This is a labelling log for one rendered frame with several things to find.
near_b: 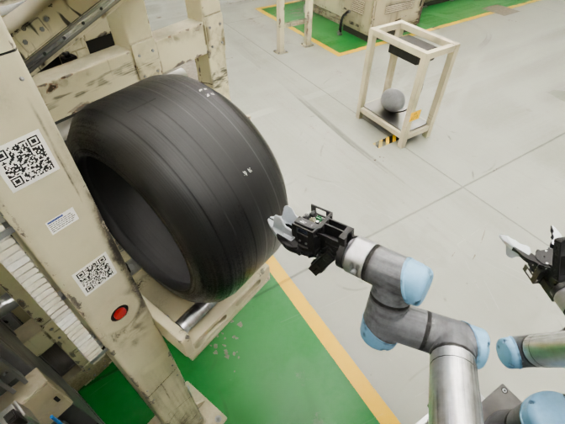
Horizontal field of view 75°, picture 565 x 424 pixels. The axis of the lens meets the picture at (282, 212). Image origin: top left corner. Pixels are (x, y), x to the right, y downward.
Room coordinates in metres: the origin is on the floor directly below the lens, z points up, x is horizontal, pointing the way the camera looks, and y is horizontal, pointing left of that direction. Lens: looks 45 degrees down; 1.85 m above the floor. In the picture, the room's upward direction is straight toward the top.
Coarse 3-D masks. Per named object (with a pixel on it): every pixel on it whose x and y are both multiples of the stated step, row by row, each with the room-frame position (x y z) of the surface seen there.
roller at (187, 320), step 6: (192, 306) 0.54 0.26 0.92; (198, 306) 0.54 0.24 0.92; (204, 306) 0.54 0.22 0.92; (210, 306) 0.55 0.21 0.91; (186, 312) 0.52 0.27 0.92; (192, 312) 0.52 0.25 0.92; (198, 312) 0.52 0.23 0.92; (204, 312) 0.53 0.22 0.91; (180, 318) 0.50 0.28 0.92; (186, 318) 0.50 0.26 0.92; (192, 318) 0.50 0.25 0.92; (198, 318) 0.51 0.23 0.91; (180, 324) 0.48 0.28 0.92; (186, 324) 0.49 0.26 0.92; (192, 324) 0.49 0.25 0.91; (186, 330) 0.47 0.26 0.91
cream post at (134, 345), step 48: (0, 48) 0.48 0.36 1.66; (0, 96) 0.45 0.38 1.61; (0, 144) 0.43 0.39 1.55; (48, 144) 0.47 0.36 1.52; (0, 192) 0.40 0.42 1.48; (48, 192) 0.44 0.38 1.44; (48, 240) 0.41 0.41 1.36; (96, 240) 0.47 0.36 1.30; (96, 336) 0.41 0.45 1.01; (144, 336) 0.46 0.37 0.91; (144, 384) 0.40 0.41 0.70
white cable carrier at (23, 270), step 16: (0, 224) 0.39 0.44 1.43; (0, 256) 0.37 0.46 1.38; (16, 256) 0.38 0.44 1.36; (16, 272) 0.37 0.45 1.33; (32, 272) 0.38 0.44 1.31; (32, 288) 0.37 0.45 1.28; (48, 288) 0.39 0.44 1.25; (48, 304) 0.37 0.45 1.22; (64, 304) 0.39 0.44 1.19; (64, 320) 0.37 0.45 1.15; (80, 336) 0.38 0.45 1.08; (96, 352) 0.38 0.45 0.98
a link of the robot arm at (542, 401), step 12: (528, 396) 0.30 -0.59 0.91; (540, 396) 0.29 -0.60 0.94; (552, 396) 0.29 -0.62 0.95; (564, 396) 0.29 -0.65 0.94; (516, 408) 0.29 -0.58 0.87; (528, 408) 0.27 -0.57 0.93; (540, 408) 0.27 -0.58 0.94; (552, 408) 0.27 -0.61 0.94; (564, 408) 0.27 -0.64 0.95; (516, 420) 0.26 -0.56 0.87; (528, 420) 0.25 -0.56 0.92; (540, 420) 0.25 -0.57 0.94; (552, 420) 0.24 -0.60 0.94; (564, 420) 0.24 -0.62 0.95
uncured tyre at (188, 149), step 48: (144, 96) 0.71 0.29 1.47; (192, 96) 0.73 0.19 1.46; (96, 144) 0.62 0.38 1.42; (144, 144) 0.58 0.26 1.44; (192, 144) 0.60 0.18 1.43; (240, 144) 0.65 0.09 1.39; (96, 192) 0.79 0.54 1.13; (144, 192) 0.53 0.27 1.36; (192, 192) 0.52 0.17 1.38; (240, 192) 0.57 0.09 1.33; (144, 240) 0.76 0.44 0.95; (192, 240) 0.47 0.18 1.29; (240, 240) 0.51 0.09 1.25; (192, 288) 0.49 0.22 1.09
